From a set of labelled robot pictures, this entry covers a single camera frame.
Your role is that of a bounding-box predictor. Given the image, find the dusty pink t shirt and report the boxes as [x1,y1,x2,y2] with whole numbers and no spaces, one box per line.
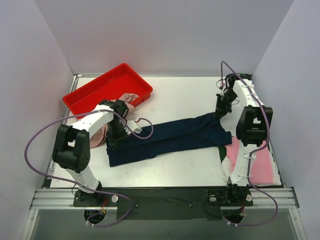
[90,93,139,149]

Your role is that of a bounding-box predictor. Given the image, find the navy blue t shirt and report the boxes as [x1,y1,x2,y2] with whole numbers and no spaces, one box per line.
[106,112,232,167]

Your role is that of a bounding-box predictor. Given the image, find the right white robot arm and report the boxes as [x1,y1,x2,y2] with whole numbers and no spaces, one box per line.
[214,73,273,190]

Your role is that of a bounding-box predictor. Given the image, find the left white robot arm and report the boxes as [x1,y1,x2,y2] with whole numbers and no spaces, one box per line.
[52,99,130,206]

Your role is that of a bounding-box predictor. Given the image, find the dark green folded t shirt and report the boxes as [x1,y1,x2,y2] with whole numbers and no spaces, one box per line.
[218,146,228,163]

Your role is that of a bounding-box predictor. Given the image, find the red plastic bin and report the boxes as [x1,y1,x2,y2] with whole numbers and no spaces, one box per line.
[62,63,153,115]

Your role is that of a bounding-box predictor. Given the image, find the white folded t shirt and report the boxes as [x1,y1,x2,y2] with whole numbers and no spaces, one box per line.
[221,157,281,187]

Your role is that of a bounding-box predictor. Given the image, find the bright pink folded t shirt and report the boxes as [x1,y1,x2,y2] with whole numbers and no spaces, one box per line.
[225,136,273,179]

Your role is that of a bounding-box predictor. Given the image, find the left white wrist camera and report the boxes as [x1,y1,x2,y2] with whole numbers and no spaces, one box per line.
[125,120,142,135]

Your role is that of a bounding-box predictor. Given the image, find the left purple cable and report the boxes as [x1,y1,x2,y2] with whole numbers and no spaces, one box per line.
[24,109,155,228]

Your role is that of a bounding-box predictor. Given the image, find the purple cable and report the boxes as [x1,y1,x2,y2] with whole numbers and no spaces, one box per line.
[219,60,279,227]
[24,109,155,228]

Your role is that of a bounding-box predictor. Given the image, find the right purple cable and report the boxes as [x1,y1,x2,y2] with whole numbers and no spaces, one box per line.
[219,60,279,227]

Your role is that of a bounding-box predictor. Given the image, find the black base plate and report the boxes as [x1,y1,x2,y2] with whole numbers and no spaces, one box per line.
[73,186,253,220]

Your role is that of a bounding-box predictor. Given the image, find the aluminium front rail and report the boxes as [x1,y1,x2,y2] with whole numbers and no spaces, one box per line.
[30,188,300,210]

